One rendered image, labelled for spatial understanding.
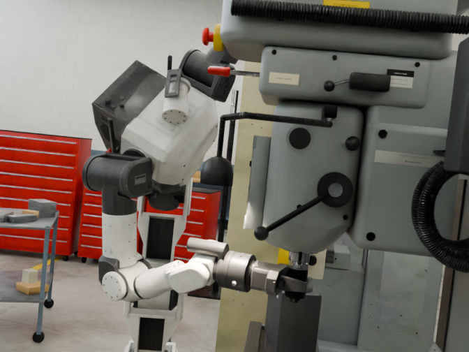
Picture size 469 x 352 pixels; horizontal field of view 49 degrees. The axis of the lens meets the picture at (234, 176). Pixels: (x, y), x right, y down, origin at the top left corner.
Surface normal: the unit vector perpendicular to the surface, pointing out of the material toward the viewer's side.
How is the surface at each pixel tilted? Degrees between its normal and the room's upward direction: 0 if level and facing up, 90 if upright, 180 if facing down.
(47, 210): 90
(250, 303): 90
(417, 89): 90
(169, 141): 57
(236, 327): 90
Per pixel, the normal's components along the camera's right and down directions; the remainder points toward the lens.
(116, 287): -0.51, 0.15
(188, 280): -0.36, 0.43
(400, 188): -0.10, 0.04
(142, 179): 0.88, 0.12
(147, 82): 0.14, -0.48
